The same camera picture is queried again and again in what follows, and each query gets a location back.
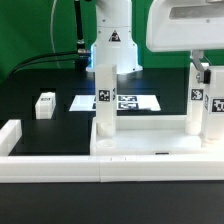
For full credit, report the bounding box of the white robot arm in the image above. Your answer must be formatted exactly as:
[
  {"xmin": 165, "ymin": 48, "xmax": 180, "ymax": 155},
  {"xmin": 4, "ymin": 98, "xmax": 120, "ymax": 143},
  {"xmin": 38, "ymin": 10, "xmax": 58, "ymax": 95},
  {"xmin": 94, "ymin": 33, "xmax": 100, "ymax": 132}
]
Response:
[{"xmin": 87, "ymin": 0, "xmax": 224, "ymax": 74}]

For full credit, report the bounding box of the white desk top panel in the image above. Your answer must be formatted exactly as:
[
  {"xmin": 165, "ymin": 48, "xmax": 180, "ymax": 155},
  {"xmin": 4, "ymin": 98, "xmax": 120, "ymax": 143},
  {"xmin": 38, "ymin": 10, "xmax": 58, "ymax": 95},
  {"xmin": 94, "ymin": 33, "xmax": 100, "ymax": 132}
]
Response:
[{"xmin": 90, "ymin": 115, "xmax": 204, "ymax": 156}]

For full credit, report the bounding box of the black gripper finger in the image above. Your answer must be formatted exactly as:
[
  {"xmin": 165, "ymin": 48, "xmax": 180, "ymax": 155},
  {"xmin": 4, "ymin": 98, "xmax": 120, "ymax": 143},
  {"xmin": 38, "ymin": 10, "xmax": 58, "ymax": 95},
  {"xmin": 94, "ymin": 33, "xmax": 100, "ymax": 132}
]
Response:
[{"xmin": 190, "ymin": 50, "xmax": 211, "ymax": 84}]

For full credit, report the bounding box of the white thin cable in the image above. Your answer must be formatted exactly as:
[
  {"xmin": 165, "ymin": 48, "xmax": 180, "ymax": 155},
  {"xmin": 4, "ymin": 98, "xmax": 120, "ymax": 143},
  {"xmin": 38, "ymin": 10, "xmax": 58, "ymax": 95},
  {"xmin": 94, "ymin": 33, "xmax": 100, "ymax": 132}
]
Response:
[{"xmin": 49, "ymin": 0, "xmax": 62, "ymax": 69}]

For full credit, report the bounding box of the black cable bundle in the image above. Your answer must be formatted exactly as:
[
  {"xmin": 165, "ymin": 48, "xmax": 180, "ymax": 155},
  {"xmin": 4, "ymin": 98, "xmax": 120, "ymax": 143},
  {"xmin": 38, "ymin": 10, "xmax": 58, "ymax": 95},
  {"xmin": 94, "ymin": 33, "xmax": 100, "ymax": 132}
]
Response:
[{"xmin": 6, "ymin": 50, "xmax": 92, "ymax": 79}]

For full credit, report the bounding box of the black vertical pole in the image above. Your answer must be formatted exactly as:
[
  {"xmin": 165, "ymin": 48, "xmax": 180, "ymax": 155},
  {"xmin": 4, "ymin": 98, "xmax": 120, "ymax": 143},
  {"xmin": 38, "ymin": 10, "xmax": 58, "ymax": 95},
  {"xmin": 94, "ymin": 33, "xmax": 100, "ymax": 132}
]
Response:
[{"xmin": 74, "ymin": 0, "xmax": 85, "ymax": 71}]

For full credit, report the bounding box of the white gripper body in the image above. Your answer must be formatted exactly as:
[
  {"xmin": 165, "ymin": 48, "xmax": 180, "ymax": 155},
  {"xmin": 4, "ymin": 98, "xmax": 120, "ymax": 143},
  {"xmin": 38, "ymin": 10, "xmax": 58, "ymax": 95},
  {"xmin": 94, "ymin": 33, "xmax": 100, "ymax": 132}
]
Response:
[{"xmin": 146, "ymin": 0, "xmax": 224, "ymax": 52}]

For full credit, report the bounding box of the fiducial marker sheet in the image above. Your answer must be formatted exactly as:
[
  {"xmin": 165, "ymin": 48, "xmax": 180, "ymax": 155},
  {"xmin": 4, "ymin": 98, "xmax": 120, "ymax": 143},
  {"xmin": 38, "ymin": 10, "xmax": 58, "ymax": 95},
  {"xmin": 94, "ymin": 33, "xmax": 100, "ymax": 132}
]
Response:
[{"xmin": 70, "ymin": 95, "xmax": 161, "ymax": 111}]

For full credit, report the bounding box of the white U-shaped fixture frame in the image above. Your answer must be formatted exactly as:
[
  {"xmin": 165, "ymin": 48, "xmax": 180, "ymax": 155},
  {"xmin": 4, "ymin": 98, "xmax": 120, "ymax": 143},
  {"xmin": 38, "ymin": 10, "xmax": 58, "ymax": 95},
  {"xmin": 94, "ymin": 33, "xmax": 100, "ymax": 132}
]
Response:
[{"xmin": 0, "ymin": 120, "xmax": 224, "ymax": 183}]

